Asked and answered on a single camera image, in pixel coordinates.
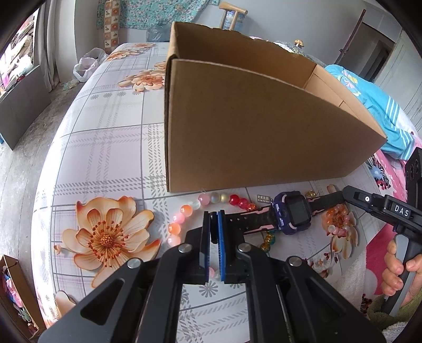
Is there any small mushroom figurine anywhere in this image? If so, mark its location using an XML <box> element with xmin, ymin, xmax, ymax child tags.
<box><xmin>294</xmin><ymin>39</ymin><xmax>304</xmax><ymax>49</ymax></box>

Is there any right hand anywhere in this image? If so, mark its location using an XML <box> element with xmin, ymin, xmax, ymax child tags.
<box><xmin>381</xmin><ymin>240</ymin><xmax>422</xmax><ymax>307</ymax></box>

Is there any pink orange bead bracelet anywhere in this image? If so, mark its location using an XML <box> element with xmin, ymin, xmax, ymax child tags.
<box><xmin>324</xmin><ymin>203</ymin><xmax>356</xmax><ymax>235</ymax></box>

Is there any multicolour large bead bracelet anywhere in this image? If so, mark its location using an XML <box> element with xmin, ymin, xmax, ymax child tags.
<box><xmin>166</xmin><ymin>191</ymin><xmax>276</xmax><ymax>281</ymax></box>

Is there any blue striped shirt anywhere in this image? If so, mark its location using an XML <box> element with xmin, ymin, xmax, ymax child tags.
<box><xmin>325</xmin><ymin>64</ymin><xmax>421</xmax><ymax>161</ymax></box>

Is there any green knit sleeve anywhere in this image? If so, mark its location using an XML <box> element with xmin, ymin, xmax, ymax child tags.
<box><xmin>367</xmin><ymin>292</ymin><xmax>421</xmax><ymax>330</ymax></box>

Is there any brown paper bag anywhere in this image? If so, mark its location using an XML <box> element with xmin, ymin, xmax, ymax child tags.
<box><xmin>1</xmin><ymin>255</ymin><xmax>46</xmax><ymax>342</ymax></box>

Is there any small gold earring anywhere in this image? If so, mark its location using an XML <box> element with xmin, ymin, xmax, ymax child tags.
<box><xmin>305</xmin><ymin>190</ymin><xmax>318</xmax><ymax>199</ymax></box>

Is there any white plastic bag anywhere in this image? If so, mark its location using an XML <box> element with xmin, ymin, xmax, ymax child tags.
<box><xmin>73</xmin><ymin>48</ymin><xmax>108</xmax><ymax>83</ymax></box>

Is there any pink floral fleece blanket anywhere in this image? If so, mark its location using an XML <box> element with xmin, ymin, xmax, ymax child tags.
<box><xmin>365</xmin><ymin>131</ymin><xmax>422</xmax><ymax>317</ymax></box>

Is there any grey green patterned pillow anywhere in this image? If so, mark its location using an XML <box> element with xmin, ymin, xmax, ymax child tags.
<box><xmin>274</xmin><ymin>41</ymin><xmax>313</xmax><ymax>61</ymax></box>

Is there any purple pink kids smartwatch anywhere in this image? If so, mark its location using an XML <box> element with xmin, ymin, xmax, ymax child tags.
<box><xmin>225</xmin><ymin>191</ymin><xmax>344</xmax><ymax>235</ymax></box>

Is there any dark grey cabinet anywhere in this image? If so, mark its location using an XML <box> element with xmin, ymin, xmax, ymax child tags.
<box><xmin>0</xmin><ymin>66</ymin><xmax>51</xmax><ymax>150</ymax></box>

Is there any silver rectangular pendant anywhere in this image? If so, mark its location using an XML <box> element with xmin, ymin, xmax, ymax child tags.
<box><xmin>256</xmin><ymin>194</ymin><xmax>272</xmax><ymax>204</ymax></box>

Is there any floral plaid bed sheet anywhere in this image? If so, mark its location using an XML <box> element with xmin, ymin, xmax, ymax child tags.
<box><xmin>31</xmin><ymin>43</ymin><xmax>403</xmax><ymax>342</ymax></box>

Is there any brown cardboard box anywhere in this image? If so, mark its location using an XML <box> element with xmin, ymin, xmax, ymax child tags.
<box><xmin>164</xmin><ymin>22</ymin><xmax>387</xmax><ymax>192</ymax></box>

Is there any patterned tall box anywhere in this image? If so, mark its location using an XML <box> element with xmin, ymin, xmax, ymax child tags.
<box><xmin>104</xmin><ymin>0</ymin><xmax>120</xmax><ymax>54</ymax></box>

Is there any wooden chair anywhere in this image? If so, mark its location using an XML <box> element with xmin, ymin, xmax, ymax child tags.
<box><xmin>218</xmin><ymin>1</ymin><xmax>248</xmax><ymax>31</ymax></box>

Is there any teal floral hanging cloth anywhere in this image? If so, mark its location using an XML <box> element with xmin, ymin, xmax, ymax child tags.
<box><xmin>96</xmin><ymin>0</ymin><xmax>220</xmax><ymax>31</ymax></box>

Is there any grey window curtain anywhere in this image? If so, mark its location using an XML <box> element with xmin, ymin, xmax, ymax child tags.
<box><xmin>33</xmin><ymin>0</ymin><xmax>59</xmax><ymax>92</ymax></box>

